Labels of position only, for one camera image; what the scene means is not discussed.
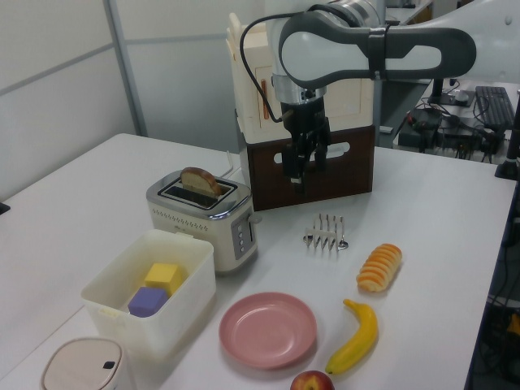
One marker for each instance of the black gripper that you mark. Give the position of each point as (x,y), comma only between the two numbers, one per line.
(304,115)

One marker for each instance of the white grey Franka robot arm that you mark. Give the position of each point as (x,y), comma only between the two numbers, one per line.
(402,53)

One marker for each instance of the cream and chrome toaster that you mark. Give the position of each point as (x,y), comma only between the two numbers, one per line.
(191,223)

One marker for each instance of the dark brown wooden crate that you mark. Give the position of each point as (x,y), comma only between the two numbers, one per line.
(349,174)

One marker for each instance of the silver metal toast rack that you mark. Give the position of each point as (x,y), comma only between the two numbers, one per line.
(327,237)

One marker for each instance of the cream toy kitchen cabinet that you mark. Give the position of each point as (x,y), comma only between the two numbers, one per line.
(252,105)

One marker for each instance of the brown bread slice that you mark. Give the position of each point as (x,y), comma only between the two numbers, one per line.
(201,180)

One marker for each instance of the orange striped bread roll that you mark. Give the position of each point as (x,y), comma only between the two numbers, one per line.
(380,268)

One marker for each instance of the black monitor stand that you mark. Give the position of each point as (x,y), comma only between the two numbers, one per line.
(440,95)

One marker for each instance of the pink plate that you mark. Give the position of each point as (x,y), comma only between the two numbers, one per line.
(268,330)

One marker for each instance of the yellow banana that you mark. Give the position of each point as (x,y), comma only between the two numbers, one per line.
(359,341)

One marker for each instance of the yellow cube block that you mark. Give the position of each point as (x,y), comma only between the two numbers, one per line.
(161,276)

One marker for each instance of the black keyboard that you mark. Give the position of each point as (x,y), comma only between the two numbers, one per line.
(493,106)

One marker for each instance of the white plastic storage box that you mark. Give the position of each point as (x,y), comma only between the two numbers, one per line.
(162,317)

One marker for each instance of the purple cube block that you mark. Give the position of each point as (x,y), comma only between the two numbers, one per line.
(147,301)

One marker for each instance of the red apple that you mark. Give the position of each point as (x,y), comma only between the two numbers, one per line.
(312,382)

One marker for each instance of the white lidded bin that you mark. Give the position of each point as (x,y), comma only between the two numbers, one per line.
(83,365)

